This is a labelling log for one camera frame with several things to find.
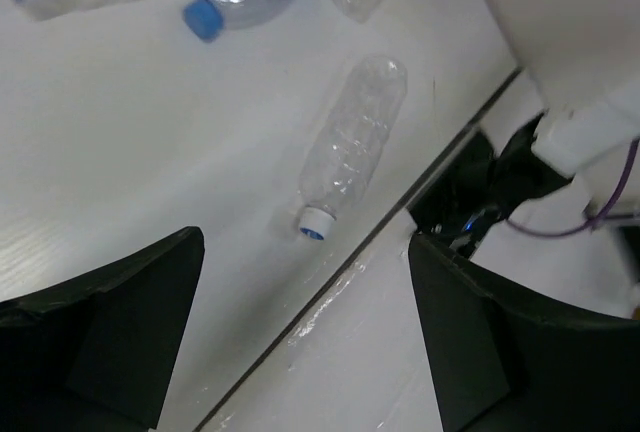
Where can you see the glossy white tape sheet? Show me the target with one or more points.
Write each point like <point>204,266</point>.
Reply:
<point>358,361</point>

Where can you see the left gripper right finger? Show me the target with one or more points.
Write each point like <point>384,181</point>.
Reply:
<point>506,358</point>

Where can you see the clear bottle front white cap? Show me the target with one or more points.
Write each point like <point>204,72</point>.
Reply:
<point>347,150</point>

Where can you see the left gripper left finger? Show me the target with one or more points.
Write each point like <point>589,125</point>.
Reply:
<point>97,352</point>

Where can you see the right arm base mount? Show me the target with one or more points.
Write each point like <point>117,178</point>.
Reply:
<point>482,187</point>

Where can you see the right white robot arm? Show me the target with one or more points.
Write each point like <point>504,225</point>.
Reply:
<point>583,56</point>

